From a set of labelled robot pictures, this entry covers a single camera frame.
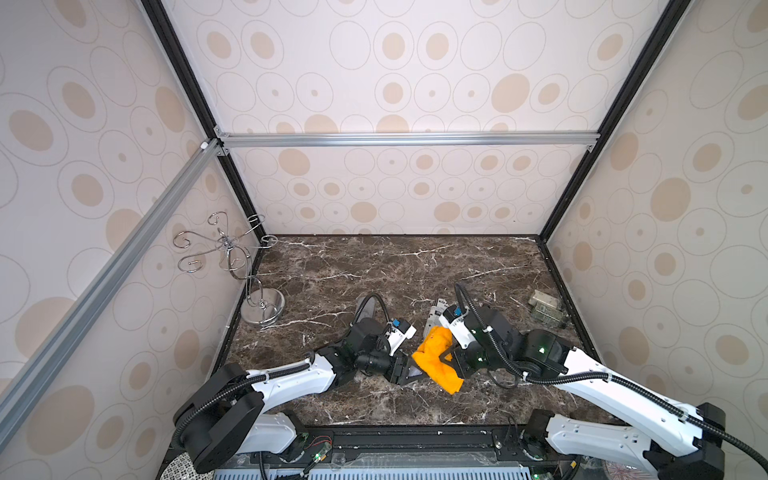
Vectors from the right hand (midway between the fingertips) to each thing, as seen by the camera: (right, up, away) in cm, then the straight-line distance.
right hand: (450, 354), depth 72 cm
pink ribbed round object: (+38, -27, -2) cm, 47 cm away
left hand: (-6, -5, +1) cm, 8 cm away
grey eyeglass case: (-21, +7, +22) cm, 32 cm away
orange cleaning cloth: (-5, -1, -2) cm, 6 cm away
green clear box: (+35, +8, +23) cm, 43 cm away
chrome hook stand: (-57, +8, +25) cm, 63 cm away
